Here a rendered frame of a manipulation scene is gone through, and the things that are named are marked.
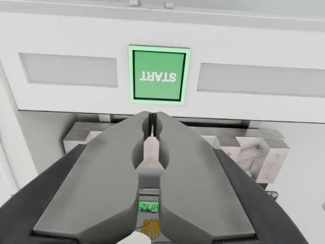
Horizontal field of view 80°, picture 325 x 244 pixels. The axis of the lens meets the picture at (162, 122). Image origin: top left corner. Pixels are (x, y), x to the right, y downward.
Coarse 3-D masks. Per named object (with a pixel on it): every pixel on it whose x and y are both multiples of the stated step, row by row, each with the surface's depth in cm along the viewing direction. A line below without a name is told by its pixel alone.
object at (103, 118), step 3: (99, 114) 34; (102, 114) 34; (99, 117) 34; (102, 117) 34; (105, 117) 34; (108, 117) 34; (111, 117) 35; (99, 120) 35; (102, 120) 35; (105, 120) 35; (108, 120) 35; (111, 120) 36
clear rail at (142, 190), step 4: (140, 188) 37; (144, 188) 37; (148, 188) 37; (152, 188) 37; (156, 188) 37; (140, 192) 37; (144, 192) 37; (148, 192) 37; (152, 192) 37; (156, 192) 37; (268, 192) 38; (272, 192) 38; (272, 196) 38; (276, 196) 38
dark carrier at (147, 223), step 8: (144, 200) 38; (152, 200) 39; (144, 208) 40; (152, 208) 40; (144, 216) 41; (152, 216) 41; (136, 224) 43; (144, 224) 43; (152, 224) 43; (144, 232) 44; (152, 232) 44; (160, 232) 44; (152, 240) 46; (160, 240) 46; (168, 240) 46
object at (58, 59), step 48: (0, 48) 18; (48, 48) 18; (96, 48) 18; (192, 48) 18; (240, 48) 18; (288, 48) 18; (48, 96) 20; (96, 96) 20; (192, 96) 20; (240, 96) 21; (288, 96) 21
